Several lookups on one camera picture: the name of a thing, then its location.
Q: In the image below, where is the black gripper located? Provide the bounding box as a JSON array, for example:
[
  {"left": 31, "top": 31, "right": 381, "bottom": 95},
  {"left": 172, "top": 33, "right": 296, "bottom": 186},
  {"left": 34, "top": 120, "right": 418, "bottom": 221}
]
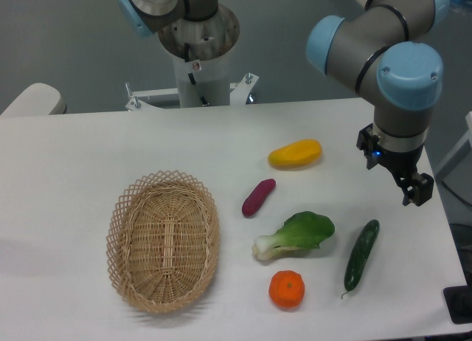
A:
[{"left": 356, "top": 123, "right": 434, "bottom": 207}]

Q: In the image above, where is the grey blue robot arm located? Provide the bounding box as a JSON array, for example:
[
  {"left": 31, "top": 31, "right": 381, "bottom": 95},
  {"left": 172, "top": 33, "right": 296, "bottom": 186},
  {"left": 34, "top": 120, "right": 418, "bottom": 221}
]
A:
[{"left": 118, "top": 0, "right": 450, "bottom": 206}]

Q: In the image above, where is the dark green cucumber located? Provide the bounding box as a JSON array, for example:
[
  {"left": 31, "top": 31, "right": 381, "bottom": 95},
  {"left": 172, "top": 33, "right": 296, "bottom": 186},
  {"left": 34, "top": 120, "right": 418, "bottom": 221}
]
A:
[{"left": 341, "top": 219, "right": 380, "bottom": 298}]

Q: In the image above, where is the yellow mango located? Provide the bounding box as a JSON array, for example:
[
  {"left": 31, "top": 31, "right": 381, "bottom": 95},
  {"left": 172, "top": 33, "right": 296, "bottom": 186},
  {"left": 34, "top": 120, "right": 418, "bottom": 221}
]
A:
[{"left": 268, "top": 139, "right": 322, "bottom": 169}]

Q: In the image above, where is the green bok choy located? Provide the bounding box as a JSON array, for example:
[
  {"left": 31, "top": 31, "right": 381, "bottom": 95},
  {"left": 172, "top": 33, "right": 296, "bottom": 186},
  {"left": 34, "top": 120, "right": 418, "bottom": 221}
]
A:
[{"left": 251, "top": 211, "right": 336, "bottom": 261}]

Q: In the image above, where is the black device at table edge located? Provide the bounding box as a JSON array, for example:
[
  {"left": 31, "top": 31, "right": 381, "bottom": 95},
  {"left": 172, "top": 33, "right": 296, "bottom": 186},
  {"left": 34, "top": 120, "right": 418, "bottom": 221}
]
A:
[{"left": 443, "top": 286, "right": 471, "bottom": 325}]

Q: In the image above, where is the purple sweet potato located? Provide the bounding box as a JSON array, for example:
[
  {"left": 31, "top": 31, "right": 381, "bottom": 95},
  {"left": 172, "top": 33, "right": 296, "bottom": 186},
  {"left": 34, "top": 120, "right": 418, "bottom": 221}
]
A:
[{"left": 241, "top": 179, "right": 277, "bottom": 218}]

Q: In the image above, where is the orange tangerine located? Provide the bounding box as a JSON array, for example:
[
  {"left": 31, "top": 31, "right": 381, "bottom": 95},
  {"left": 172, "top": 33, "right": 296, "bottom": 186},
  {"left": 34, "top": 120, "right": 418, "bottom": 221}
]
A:
[{"left": 268, "top": 270, "right": 305, "bottom": 310}]

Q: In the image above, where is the woven wicker basket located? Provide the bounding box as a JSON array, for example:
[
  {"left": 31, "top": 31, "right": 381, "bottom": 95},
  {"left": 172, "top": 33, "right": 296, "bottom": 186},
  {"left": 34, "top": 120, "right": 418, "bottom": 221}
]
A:
[{"left": 106, "top": 170, "right": 220, "bottom": 314}]

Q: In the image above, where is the white chair armrest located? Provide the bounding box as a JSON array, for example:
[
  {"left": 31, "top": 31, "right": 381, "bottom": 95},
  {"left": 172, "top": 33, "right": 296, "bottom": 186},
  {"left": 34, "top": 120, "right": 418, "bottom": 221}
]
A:
[{"left": 1, "top": 83, "right": 67, "bottom": 118}]

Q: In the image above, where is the white metal base frame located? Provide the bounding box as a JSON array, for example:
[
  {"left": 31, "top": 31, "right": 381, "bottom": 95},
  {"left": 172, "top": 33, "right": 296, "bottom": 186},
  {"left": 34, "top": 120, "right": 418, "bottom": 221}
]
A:
[{"left": 125, "top": 72, "right": 260, "bottom": 111}]

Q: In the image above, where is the black cable on pedestal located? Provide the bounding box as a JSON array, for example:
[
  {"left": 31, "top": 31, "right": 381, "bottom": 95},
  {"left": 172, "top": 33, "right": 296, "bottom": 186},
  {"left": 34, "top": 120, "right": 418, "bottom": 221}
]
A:
[{"left": 183, "top": 42, "right": 209, "bottom": 107}]

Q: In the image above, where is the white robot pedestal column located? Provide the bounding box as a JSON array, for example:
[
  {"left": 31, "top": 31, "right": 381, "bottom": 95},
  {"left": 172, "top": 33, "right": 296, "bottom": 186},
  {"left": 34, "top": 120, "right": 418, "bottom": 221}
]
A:
[{"left": 158, "top": 4, "right": 240, "bottom": 108}]

